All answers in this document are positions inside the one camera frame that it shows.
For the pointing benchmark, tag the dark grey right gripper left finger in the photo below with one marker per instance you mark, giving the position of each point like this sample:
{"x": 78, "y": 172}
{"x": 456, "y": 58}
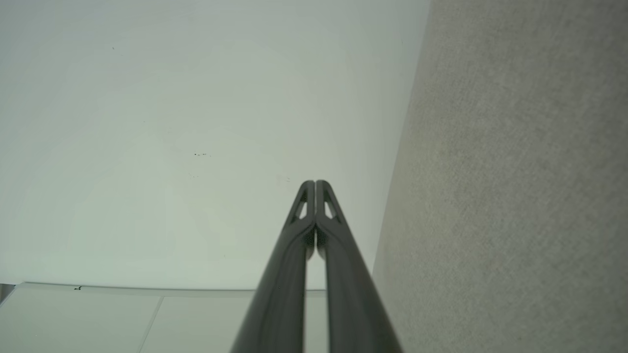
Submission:
{"x": 282, "y": 294}

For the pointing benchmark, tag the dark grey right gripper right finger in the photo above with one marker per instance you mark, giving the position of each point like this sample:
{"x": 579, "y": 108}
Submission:
{"x": 351, "y": 294}

